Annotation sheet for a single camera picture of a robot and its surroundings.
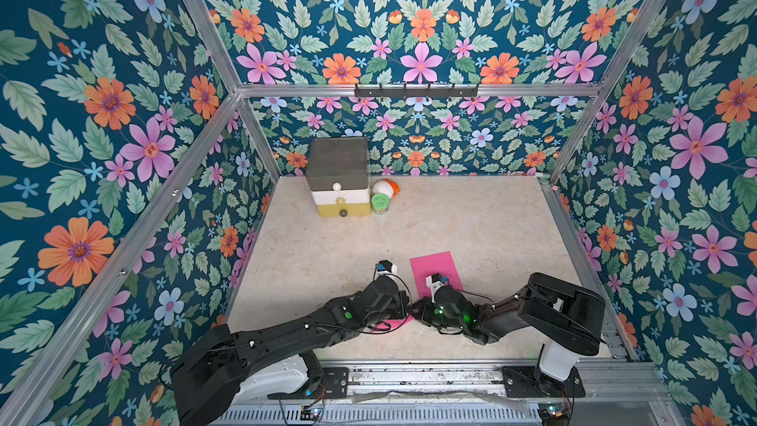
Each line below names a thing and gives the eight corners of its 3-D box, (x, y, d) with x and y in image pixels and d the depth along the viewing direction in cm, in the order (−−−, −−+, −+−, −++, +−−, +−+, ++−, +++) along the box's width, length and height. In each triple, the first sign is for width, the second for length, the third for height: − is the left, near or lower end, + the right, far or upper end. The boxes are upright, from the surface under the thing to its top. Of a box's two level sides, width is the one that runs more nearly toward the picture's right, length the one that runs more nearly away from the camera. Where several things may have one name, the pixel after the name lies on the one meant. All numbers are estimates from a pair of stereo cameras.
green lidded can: (369, 212, 111) (368, 204, 107) (375, 199, 116) (374, 191, 112) (385, 217, 110) (385, 208, 106) (391, 203, 114) (391, 195, 110)
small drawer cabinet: (311, 221, 109) (295, 183, 93) (323, 170, 126) (312, 131, 110) (369, 221, 109) (364, 183, 93) (374, 170, 126) (370, 131, 110)
